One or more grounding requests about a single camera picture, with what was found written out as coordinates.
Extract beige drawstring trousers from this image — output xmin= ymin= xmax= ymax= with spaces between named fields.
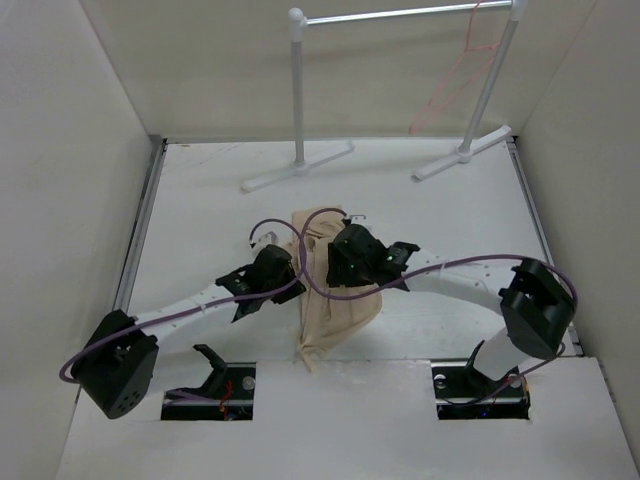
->
xmin=285 ymin=209 xmax=382 ymax=372

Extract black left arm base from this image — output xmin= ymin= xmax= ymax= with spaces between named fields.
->
xmin=160 ymin=344 xmax=257 ymax=422

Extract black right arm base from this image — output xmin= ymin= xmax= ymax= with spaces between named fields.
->
xmin=431 ymin=341 xmax=531 ymax=420

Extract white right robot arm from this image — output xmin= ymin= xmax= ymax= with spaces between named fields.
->
xmin=326 ymin=224 xmax=578 ymax=396

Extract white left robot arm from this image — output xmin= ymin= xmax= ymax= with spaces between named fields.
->
xmin=70 ymin=245 xmax=305 ymax=420

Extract white clothes rack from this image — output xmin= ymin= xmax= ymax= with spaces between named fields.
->
xmin=241 ymin=0 xmax=529 ymax=194

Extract pink wire hanger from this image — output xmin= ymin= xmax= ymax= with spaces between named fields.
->
xmin=408 ymin=1 xmax=501 ymax=136

